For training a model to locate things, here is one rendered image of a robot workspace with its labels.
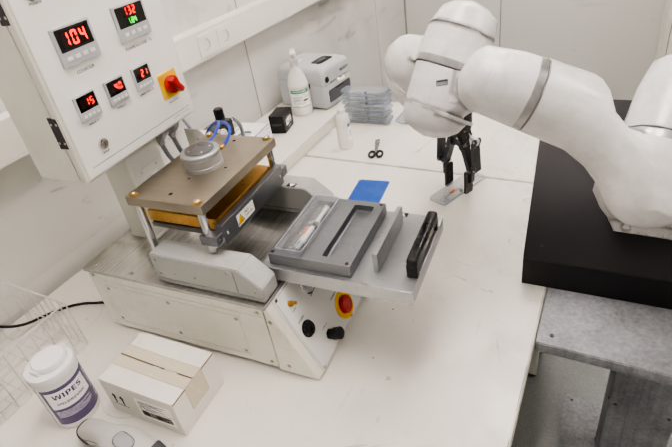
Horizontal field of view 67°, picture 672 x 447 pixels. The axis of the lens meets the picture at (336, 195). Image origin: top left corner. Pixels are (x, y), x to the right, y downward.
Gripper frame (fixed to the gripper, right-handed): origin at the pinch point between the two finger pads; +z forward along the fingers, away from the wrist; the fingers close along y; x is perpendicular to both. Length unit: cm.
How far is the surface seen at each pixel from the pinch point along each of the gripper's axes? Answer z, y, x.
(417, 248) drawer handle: -21, 31, -49
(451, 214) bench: 4.7, 5.2, -9.6
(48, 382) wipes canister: -8, -4, -107
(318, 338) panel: -1, 17, -64
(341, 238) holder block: -18, 15, -54
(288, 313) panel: -9, 15, -68
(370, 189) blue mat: 4.5, -21.8, -14.5
